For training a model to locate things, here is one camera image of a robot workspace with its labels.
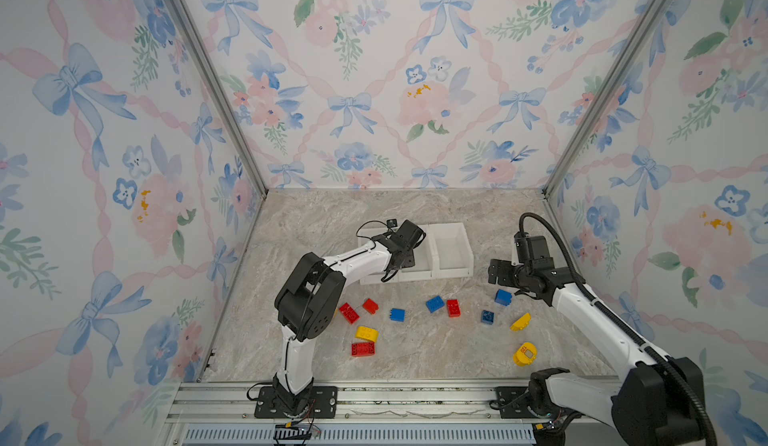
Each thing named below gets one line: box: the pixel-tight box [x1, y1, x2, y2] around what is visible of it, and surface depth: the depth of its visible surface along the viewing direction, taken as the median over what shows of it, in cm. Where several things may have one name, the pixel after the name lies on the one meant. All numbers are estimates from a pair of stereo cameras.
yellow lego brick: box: [355, 326, 379, 343], surface depth 86 cm
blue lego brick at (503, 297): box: [494, 289, 513, 306], surface depth 92 cm
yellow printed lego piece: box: [512, 342, 539, 367], surface depth 81 cm
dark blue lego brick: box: [481, 310, 495, 325], surface depth 89 cm
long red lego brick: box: [339, 302, 360, 325], surface depth 90 cm
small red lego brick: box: [362, 298, 379, 315], surface depth 92 cm
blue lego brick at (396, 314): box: [389, 308, 406, 323], surface depth 90 cm
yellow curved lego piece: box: [510, 312, 532, 332], surface depth 87 cm
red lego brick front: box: [351, 342, 376, 356], surface depth 83 cm
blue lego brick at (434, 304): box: [425, 295, 445, 313], surface depth 92 cm
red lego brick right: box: [446, 299, 461, 318], surface depth 90 cm
